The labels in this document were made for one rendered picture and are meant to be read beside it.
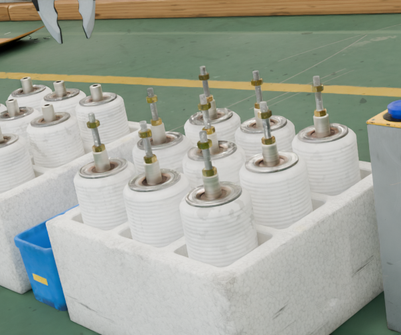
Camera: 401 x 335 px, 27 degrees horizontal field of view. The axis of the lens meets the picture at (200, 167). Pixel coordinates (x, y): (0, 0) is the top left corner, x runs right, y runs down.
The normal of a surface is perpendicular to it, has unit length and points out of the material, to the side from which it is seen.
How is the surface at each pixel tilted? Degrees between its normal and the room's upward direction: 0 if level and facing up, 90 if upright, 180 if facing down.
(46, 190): 90
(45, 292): 92
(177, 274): 90
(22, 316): 0
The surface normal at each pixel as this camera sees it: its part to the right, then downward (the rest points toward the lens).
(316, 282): 0.70, 0.15
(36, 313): -0.17, -0.92
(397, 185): -0.70, 0.36
